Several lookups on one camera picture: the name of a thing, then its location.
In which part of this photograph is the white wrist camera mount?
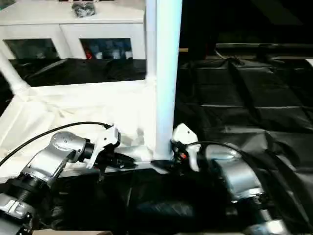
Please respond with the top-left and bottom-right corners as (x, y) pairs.
(172, 122), (201, 172)
(85, 124), (122, 170)

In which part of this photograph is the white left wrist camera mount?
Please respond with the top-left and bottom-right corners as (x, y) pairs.
(85, 124), (122, 170)

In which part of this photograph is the black glossy mat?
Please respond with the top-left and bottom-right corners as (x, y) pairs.
(0, 52), (313, 232)

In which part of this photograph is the white plastic table leg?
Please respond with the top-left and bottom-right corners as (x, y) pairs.
(0, 50), (30, 95)
(153, 0), (183, 160)
(143, 0), (157, 82)

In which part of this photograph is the white plastic table top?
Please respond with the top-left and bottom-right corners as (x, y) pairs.
(0, 78), (172, 177)

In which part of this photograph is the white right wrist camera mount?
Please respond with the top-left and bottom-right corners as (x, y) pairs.
(172, 122), (201, 172)

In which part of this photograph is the long black bar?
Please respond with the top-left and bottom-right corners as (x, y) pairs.
(216, 42), (313, 50)

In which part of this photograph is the white sideboard cabinet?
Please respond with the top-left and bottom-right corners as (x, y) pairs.
(0, 0), (147, 61)

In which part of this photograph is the bag of black parts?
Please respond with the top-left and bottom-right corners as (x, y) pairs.
(70, 1), (96, 19)

